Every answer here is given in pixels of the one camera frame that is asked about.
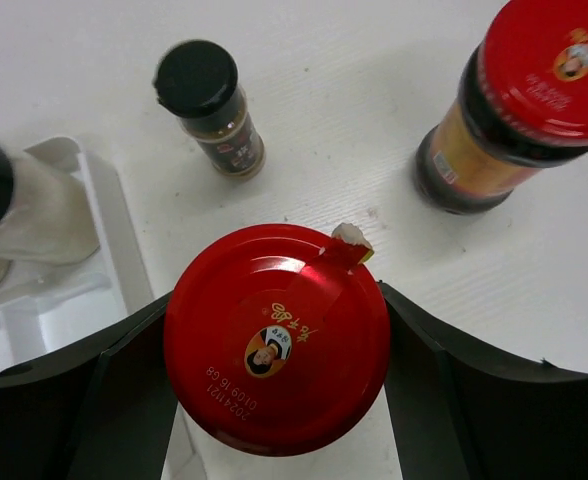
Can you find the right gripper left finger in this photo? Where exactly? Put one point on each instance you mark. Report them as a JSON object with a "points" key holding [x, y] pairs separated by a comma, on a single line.
{"points": [[100, 408]]}

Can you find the black-cap white salt bottle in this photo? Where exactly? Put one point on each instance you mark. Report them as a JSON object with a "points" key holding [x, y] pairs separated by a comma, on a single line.
{"points": [[45, 215]]}

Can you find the black-cap dark spice bottle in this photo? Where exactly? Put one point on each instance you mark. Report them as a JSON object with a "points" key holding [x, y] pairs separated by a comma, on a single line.
{"points": [[197, 81]]}

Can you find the white divided organizer tray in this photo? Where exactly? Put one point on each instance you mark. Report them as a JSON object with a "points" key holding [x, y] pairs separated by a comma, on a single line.
{"points": [[44, 307]]}

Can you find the red-lid sauce jar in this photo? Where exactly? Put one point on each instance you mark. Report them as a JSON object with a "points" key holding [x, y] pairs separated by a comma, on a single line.
{"points": [[277, 337], [521, 107]]}

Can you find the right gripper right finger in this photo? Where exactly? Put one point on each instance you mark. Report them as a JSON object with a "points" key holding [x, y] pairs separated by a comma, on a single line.
{"points": [[461, 408]]}

